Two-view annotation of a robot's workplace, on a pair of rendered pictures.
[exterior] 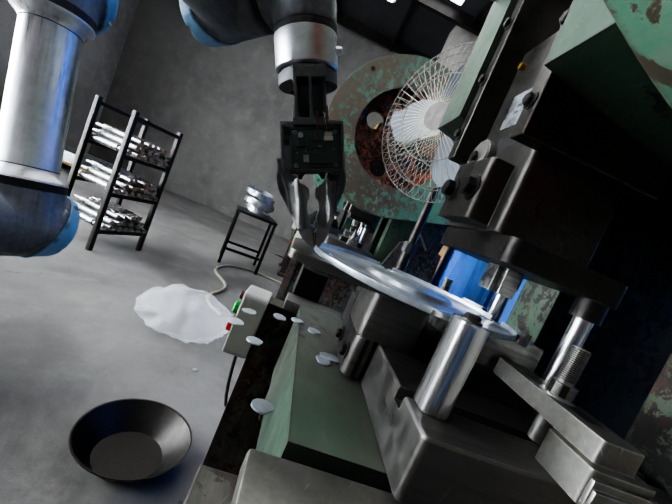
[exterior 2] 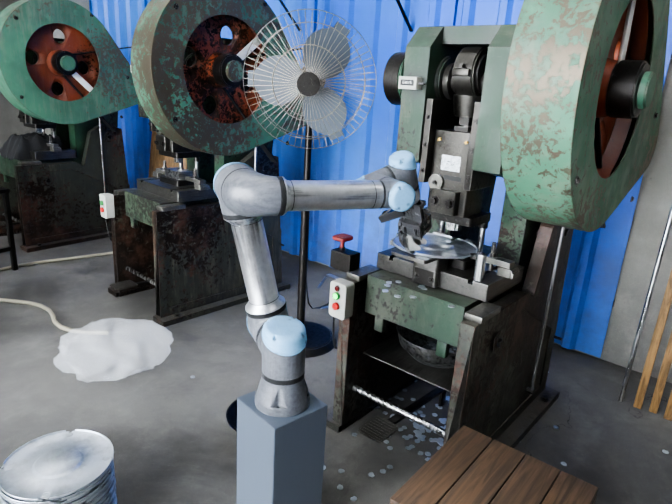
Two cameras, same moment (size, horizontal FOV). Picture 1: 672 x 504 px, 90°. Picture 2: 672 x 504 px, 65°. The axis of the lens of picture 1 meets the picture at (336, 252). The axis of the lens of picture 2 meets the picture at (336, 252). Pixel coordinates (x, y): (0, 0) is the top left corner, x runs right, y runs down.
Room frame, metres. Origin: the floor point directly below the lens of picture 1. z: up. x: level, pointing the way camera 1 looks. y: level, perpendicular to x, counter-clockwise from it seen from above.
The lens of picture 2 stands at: (-0.58, 1.35, 1.29)
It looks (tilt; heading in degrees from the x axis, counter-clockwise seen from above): 17 degrees down; 317
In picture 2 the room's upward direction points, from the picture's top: 4 degrees clockwise
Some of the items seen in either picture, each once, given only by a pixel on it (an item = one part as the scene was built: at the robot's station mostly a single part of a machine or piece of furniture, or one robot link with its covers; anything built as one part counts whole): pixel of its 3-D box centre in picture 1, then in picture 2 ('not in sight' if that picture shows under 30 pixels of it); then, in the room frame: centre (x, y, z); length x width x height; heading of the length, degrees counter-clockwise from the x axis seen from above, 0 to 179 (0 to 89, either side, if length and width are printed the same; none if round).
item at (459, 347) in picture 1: (451, 362); (480, 266); (0.30, -0.13, 0.75); 0.03 x 0.03 x 0.10; 7
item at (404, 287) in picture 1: (408, 285); (434, 245); (0.47, -0.11, 0.78); 0.29 x 0.29 x 0.01
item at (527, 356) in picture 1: (476, 332); not in sight; (0.49, -0.23, 0.76); 0.15 x 0.09 x 0.05; 7
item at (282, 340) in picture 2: not in sight; (283, 345); (0.44, 0.56, 0.62); 0.13 x 0.12 x 0.14; 160
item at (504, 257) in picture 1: (513, 269); (455, 217); (0.49, -0.24, 0.86); 0.20 x 0.16 x 0.05; 7
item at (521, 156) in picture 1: (541, 139); (455, 170); (0.48, -0.20, 1.04); 0.17 x 0.15 x 0.30; 97
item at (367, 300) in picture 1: (359, 315); (425, 265); (0.47, -0.07, 0.72); 0.25 x 0.14 x 0.14; 97
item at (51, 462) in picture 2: not in sight; (58, 462); (0.83, 1.05, 0.23); 0.29 x 0.29 x 0.01
